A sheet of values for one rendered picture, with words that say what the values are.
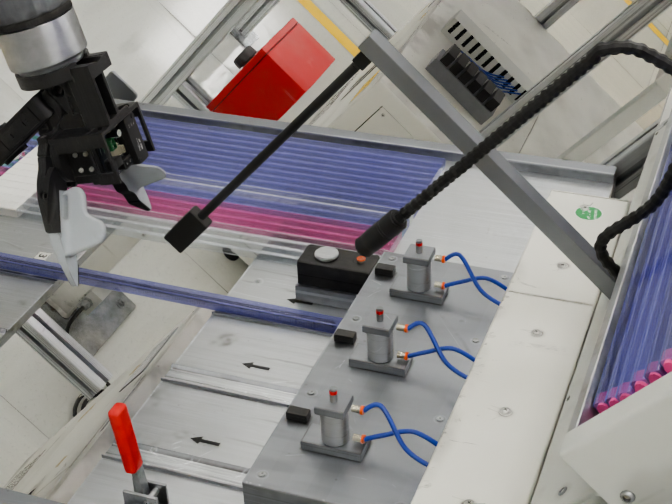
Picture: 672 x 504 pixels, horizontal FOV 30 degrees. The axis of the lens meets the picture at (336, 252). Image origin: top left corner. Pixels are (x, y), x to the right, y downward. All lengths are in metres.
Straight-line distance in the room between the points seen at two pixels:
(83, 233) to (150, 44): 1.89
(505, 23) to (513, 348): 1.88
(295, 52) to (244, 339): 0.83
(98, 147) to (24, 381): 1.21
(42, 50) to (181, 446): 0.37
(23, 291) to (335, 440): 0.47
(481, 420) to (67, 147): 0.47
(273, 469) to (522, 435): 0.19
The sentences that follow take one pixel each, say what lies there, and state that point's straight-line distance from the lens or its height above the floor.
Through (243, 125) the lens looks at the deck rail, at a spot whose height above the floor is 0.89.
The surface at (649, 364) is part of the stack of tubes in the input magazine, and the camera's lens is 0.80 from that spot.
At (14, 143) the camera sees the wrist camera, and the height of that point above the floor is 0.97.
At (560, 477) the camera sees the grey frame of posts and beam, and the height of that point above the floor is 1.34.
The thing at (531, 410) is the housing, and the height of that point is 1.27.
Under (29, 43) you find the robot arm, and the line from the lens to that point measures 1.16.
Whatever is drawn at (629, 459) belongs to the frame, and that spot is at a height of 1.42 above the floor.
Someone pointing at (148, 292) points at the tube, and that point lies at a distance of 1.27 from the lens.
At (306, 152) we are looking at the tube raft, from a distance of 1.50.
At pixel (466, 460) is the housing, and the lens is 0.94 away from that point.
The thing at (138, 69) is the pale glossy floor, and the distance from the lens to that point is 2.98.
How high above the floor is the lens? 1.83
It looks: 37 degrees down
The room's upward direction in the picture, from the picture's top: 50 degrees clockwise
